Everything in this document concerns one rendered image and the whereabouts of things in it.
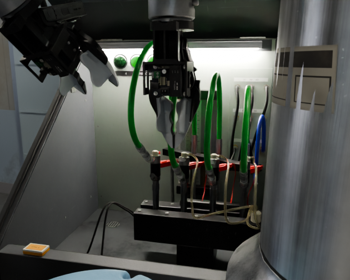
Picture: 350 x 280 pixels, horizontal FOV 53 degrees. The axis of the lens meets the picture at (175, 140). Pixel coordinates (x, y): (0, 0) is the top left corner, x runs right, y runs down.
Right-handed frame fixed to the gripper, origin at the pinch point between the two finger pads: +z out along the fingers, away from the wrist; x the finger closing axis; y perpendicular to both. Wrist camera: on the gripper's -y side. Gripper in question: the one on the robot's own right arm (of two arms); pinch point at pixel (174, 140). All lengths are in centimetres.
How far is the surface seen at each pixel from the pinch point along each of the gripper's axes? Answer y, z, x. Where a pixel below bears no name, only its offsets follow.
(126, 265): -4.3, 29.3, -11.7
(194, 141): -44.1, 10.4, -3.8
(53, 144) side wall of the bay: -29, 10, -43
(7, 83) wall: -247, 8, -226
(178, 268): -5.6, 29.3, -0.5
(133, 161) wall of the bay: -57, 22, -28
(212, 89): -20.1, -7.6, 4.2
